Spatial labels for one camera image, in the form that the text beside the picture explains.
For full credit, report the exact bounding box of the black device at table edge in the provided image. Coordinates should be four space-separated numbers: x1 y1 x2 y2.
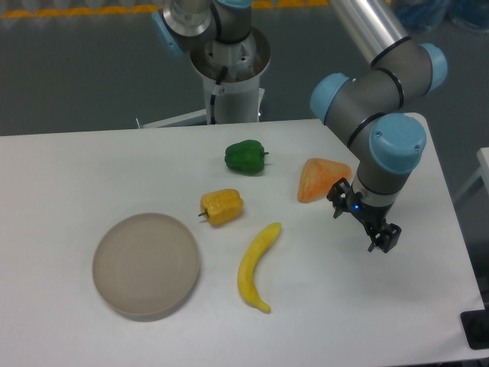
460 310 488 350

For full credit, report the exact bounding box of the white furniture at right edge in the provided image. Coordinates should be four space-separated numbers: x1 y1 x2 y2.
452 147 489 209

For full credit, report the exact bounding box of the beige round plate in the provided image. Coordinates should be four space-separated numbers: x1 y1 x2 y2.
92 213 200 322

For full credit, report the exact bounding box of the yellow bell pepper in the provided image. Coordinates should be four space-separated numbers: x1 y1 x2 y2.
199 189 244 226

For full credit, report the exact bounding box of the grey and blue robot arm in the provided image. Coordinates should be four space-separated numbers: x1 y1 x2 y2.
152 1 448 252

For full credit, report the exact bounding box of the yellow banana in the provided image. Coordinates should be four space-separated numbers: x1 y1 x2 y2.
237 222 282 314

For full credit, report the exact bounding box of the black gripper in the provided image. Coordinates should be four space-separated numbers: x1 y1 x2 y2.
326 177 402 253

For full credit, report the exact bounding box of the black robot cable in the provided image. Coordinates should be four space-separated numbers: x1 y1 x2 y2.
208 65 229 125

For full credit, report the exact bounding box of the blue plastic bag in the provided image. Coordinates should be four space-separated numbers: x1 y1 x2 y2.
391 0 450 33

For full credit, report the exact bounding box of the green bell pepper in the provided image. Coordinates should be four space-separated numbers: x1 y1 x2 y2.
225 140 268 175

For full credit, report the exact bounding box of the orange triangular bread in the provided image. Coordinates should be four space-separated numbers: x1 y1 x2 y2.
296 158 351 203

